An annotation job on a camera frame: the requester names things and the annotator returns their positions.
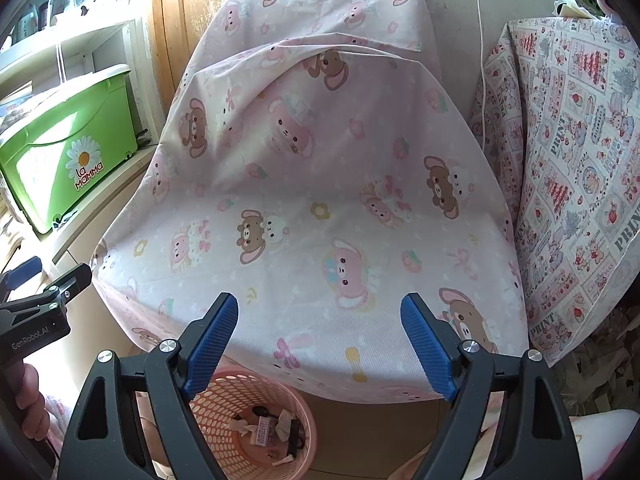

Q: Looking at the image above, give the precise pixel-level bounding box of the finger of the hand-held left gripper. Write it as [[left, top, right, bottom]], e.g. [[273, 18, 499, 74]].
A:
[[10, 262, 93, 311], [0, 256, 42, 291]]

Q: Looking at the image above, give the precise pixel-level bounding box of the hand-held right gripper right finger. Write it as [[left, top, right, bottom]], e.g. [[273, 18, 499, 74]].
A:
[[400, 292, 583, 480]]

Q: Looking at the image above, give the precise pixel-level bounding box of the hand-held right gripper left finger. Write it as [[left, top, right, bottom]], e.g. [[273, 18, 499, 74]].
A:
[[59, 292, 240, 480]]

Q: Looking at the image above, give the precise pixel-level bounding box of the pink plastic mesh basket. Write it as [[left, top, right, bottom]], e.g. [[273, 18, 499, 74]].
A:
[[187, 369, 317, 472]]

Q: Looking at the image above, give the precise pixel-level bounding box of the large white tissue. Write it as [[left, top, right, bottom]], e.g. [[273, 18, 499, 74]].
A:
[[274, 410, 296, 443]]

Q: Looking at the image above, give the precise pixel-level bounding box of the black sachet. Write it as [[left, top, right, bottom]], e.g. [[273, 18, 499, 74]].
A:
[[290, 420, 307, 457]]

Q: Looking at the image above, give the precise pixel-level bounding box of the person's left hand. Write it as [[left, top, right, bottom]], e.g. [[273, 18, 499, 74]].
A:
[[15, 362, 51, 443]]

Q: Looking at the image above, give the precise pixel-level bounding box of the cream cabinet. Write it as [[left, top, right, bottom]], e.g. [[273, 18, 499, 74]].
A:
[[50, 145, 161, 267]]

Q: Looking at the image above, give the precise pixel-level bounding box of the green plastic storage box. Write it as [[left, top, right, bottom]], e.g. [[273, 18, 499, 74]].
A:
[[0, 64, 141, 235]]

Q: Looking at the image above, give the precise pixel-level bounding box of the pink bear print sheet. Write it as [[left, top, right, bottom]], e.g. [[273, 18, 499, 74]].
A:
[[90, 0, 531, 403]]

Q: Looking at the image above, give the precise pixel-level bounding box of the white shelf unit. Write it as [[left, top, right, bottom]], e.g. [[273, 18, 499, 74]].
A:
[[0, 15, 166, 133]]

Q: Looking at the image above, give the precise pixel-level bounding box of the patchwork print cloth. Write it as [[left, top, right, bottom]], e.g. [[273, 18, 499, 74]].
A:
[[467, 12, 640, 368]]

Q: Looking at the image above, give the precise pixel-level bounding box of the wooden door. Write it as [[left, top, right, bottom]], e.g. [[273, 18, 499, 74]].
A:
[[150, 0, 416, 106]]

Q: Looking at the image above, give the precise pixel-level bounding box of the white cable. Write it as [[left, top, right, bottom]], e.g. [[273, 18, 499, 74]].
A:
[[462, 0, 493, 161]]

